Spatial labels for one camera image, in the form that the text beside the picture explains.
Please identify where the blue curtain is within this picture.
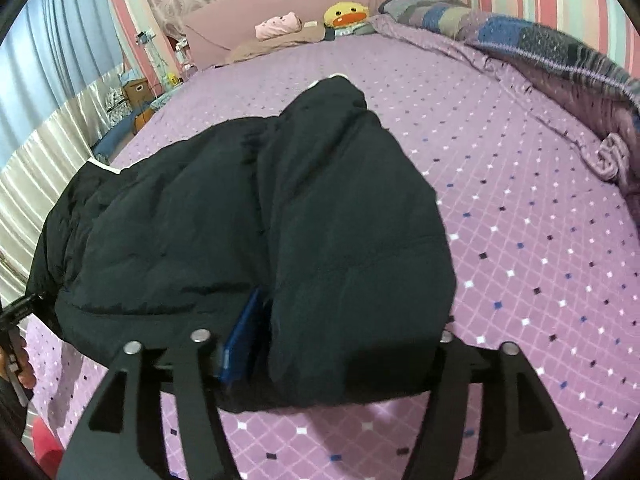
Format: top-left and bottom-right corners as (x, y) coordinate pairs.
(0, 0), (126, 161)

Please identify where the person's left forearm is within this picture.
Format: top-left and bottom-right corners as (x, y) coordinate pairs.
(0, 387), (33, 443)

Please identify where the brown pillow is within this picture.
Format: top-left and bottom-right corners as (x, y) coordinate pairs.
(227, 25), (328, 63)

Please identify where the cardboard box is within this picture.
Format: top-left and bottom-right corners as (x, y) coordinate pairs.
(122, 77), (149, 106)

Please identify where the blue cloth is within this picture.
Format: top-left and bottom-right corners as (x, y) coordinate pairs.
(92, 120), (136, 161)

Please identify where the person's left hand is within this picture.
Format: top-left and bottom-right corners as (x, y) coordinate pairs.
(0, 335), (37, 391)

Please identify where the beige satin curtain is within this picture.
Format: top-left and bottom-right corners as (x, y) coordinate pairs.
(0, 72), (126, 301)

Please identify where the pink plush toy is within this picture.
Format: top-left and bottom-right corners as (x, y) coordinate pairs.
(255, 11), (302, 41)

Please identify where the orange wooden nightstand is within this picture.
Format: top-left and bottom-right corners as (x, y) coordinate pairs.
(132, 107), (156, 133)

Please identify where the patchwork quilt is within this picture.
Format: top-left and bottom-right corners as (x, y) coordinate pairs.
(377, 0), (640, 196)

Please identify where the purple diamond-patterned bed sheet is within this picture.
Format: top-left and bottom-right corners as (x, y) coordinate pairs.
(25, 27), (640, 480)

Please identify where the black jacket with white lining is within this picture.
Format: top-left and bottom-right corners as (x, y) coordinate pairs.
(25, 75), (457, 413)

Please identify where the yellow duck plush toy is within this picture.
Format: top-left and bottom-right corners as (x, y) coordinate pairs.
(322, 1), (371, 29)

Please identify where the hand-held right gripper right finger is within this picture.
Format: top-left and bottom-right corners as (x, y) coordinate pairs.
(400, 330), (586, 480)

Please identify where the red cloth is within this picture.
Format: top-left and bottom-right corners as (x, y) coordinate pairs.
(31, 417), (66, 471)

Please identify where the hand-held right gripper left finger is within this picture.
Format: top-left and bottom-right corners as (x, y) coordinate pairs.
(57, 287), (274, 480)

